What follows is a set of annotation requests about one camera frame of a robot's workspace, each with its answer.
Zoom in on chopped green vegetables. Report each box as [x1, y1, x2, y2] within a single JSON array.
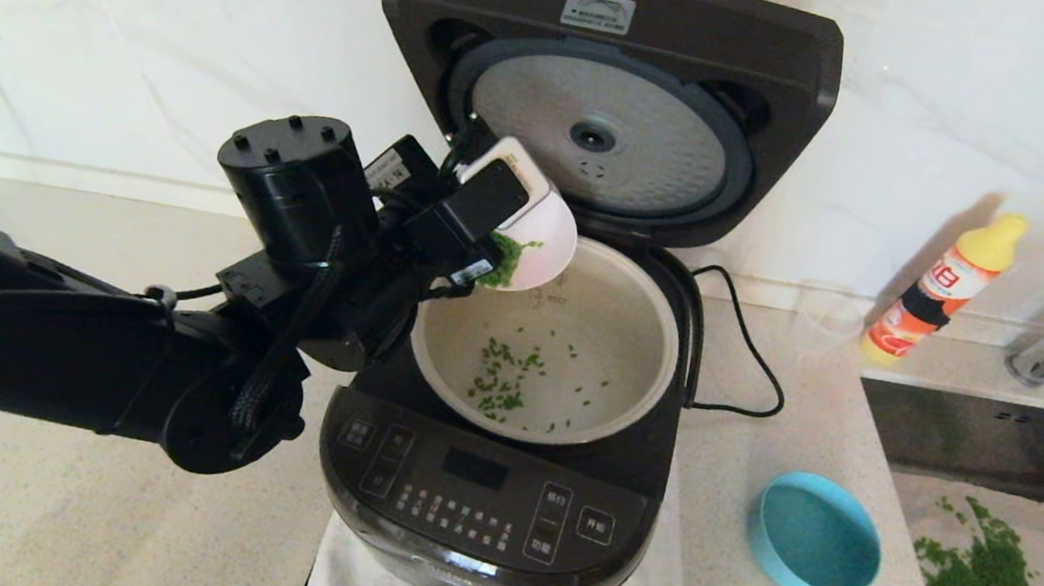
[[462, 231, 631, 441]]

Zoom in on pink bowl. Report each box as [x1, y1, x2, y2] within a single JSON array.
[[480, 184, 584, 300]]

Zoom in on black rice cooker lid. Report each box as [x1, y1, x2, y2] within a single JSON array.
[[354, 0, 852, 269]]

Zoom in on white inner pot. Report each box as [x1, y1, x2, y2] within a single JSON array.
[[398, 215, 693, 462]]

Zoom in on black rice cooker base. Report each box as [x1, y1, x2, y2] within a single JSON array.
[[300, 205, 718, 586]]

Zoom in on blue bowl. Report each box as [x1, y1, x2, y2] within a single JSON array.
[[741, 465, 892, 586]]

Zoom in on clear plastic cup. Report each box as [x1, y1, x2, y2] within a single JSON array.
[[786, 281, 871, 364]]

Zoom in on yellow orange squeeze bottle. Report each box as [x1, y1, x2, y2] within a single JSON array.
[[856, 196, 1030, 381]]

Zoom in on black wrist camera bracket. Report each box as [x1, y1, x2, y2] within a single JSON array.
[[405, 151, 536, 279]]

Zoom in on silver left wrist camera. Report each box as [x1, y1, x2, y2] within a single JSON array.
[[453, 131, 560, 237]]

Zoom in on black power cable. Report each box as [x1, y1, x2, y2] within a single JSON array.
[[673, 262, 802, 422]]

